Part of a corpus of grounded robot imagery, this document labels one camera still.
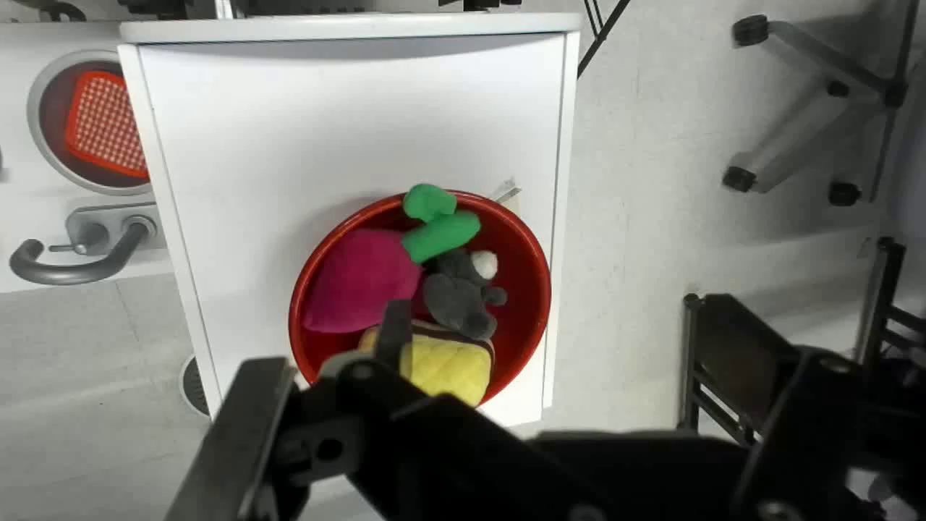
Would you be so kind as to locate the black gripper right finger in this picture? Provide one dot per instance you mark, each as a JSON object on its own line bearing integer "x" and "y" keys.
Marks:
{"x": 792, "y": 416}

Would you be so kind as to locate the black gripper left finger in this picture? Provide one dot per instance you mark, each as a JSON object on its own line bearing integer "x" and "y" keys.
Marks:
{"x": 250, "y": 436}

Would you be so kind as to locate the magenta tulip plush toy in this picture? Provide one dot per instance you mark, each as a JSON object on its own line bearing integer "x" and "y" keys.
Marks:
{"x": 364, "y": 284}

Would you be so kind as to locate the yellow sandwich plush toy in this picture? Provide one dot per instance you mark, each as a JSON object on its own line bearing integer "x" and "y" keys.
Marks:
{"x": 449, "y": 365}

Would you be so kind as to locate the grey toy faucet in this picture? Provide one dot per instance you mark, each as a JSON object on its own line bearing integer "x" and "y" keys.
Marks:
{"x": 96, "y": 264}

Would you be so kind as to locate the grey mouse plush toy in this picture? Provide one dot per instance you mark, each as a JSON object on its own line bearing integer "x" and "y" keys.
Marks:
{"x": 458, "y": 300}

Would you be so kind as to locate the red plastic bowl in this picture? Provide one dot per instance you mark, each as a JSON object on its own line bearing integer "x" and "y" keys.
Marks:
{"x": 522, "y": 291}

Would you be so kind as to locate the white toy kitchen counter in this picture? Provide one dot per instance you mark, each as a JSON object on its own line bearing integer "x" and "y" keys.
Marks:
{"x": 30, "y": 220}

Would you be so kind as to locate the orange mesh sink strainer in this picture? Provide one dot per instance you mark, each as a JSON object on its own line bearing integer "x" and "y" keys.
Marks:
{"x": 105, "y": 125}

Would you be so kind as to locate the black metal stand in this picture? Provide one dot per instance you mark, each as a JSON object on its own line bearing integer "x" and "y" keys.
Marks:
{"x": 883, "y": 291}

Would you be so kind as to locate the white cabinet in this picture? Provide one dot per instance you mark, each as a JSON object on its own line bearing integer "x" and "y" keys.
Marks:
{"x": 290, "y": 125}

